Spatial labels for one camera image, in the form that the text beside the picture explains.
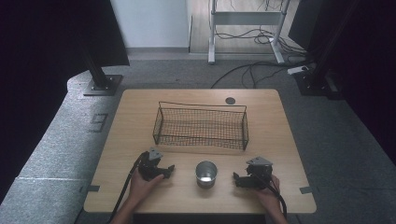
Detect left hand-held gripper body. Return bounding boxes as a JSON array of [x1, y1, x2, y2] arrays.
[[137, 147, 165, 182]]

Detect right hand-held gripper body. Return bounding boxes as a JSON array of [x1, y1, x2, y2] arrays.
[[245, 156, 275, 189]]

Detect person's left hand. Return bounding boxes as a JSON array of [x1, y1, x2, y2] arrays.
[[128, 169, 165, 203]]

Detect person's right hand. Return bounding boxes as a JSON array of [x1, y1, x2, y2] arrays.
[[252, 174, 281, 210]]

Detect metal cup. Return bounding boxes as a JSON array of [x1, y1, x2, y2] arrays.
[[194, 160, 219, 189]]

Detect grey floor tape mark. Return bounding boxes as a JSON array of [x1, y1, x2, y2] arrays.
[[88, 113, 109, 133]]

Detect white power strip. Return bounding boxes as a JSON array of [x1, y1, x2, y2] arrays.
[[286, 64, 310, 76]]

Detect dark curtain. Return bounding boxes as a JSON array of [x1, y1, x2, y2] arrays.
[[0, 0, 131, 204], [288, 0, 396, 166]]

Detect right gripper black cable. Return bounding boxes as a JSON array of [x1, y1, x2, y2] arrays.
[[253, 175, 288, 219]]

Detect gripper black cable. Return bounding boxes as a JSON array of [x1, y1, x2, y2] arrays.
[[106, 151, 148, 224], [253, 175, 288, 219]]

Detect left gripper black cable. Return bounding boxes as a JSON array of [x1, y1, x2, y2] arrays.
[[106, 151, 148, 224]]

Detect black wire mesh basket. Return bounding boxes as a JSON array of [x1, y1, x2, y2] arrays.
[[151, 101, 250, 152]]

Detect black stand with base plate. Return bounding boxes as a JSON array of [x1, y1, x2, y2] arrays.
[[81, 46, 124, 97], [293, 0, 359, 98]]

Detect long black floor cable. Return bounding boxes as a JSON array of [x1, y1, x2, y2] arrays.
[[210, 60, 314, 90]]

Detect tangle of black floor cables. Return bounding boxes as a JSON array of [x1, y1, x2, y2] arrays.
[[214, 27, 309, 58]]

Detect white desk frame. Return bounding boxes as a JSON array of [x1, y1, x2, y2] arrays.
[[207, 0, 292, 65]]

